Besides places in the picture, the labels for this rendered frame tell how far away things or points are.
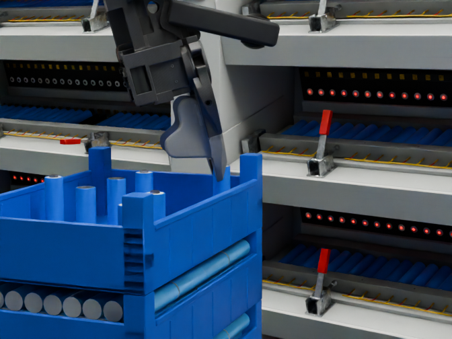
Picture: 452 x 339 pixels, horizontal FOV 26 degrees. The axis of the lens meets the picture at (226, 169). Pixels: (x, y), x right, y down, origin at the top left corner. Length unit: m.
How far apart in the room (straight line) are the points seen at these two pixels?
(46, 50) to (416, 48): 0.68
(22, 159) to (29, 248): 0.93
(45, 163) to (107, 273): 0.92
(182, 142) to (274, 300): 0.52
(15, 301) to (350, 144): 0.67
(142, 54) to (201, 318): 0.26
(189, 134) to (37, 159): 0.76
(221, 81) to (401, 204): 0.33
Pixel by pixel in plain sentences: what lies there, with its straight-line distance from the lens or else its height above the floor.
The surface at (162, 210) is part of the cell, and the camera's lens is 0.87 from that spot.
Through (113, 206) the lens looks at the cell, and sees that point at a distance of 0.94.
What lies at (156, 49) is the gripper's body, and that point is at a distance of 0.97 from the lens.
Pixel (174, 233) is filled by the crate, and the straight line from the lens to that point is 0.83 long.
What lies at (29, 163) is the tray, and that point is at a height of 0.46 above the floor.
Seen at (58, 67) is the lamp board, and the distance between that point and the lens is 1.89.
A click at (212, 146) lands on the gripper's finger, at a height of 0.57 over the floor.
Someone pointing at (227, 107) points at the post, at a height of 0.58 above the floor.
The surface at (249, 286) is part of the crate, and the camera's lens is 1.03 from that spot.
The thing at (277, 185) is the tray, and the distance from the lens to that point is 1.39.
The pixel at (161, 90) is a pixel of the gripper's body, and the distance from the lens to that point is 0.98.
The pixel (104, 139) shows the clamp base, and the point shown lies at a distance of 1.64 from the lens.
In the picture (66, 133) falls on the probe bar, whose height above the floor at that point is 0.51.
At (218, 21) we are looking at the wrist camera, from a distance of 0.99.
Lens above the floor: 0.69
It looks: 8 degrees down
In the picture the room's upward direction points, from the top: straight up
